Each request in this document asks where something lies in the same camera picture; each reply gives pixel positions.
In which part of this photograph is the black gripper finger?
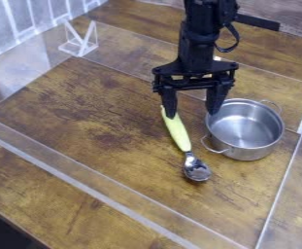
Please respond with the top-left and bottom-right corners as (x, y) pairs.
(205, 80), (233, 115)
(159, 89), (177, 119)

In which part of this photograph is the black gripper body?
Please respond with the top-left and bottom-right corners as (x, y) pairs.
(151, 30), (238, 95)

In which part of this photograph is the small steel pot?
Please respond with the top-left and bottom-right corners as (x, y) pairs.
(201, 98), (285, 161)

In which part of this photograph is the green handled metal spoon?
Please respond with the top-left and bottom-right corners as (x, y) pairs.
(161, 107), (211, 182)

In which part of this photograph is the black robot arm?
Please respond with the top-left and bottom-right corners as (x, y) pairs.
(151, 0), (239, 119)

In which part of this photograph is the black strip on table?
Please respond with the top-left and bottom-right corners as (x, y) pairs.
(235, 14), (279, 31)

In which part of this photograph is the black cable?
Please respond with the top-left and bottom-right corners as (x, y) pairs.
(213, 22), (241, 53)

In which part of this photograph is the clear acrylic triangle bracket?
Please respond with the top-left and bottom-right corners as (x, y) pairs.
(58, 21), (98, 57)

